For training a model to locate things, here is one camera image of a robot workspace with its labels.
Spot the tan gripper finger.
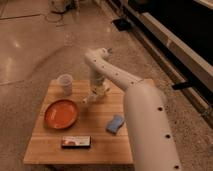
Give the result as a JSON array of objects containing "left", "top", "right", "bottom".
[
  {"left": 103, "top": 83, "right": 110, "bottom": 95},
  {"left": 91, "top": 86, "right": 98, "bottom": 100}
]

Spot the white plastic bottle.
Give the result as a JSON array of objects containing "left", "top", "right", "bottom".
[{"left": 83, "top": 87, "right": 107, "bottom": 104}]

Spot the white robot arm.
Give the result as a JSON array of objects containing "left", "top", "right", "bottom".
[{"left": 84, "top": 48, "right": 182, "bottom": 171}]

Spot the orange ceramic bowl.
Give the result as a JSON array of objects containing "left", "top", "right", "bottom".
[{"left": 44, "top": 99, "right": 78, "bottom": 129}]

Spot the clear plastic cup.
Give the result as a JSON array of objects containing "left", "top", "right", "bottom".
[{"left": 57, "top": 74, "right": 73, "bottom": 95}]

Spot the blue sponge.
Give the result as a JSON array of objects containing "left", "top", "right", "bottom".
[{"left": 106, "top": 115, "right": 124, "bottom": 134}]

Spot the wooden table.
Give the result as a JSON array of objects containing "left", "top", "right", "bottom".
[{"left": 23, "top": 80, "right": 133, "bottom": 165}]

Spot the dark snack box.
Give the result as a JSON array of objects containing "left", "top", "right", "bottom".
[{"left": 61, "top": 136, "right": 91, "bottom": 148}]

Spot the black floor mat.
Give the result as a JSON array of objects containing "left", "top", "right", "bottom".
[{"left": 112, "top": 18, "right": 131, "bottom": 31}]

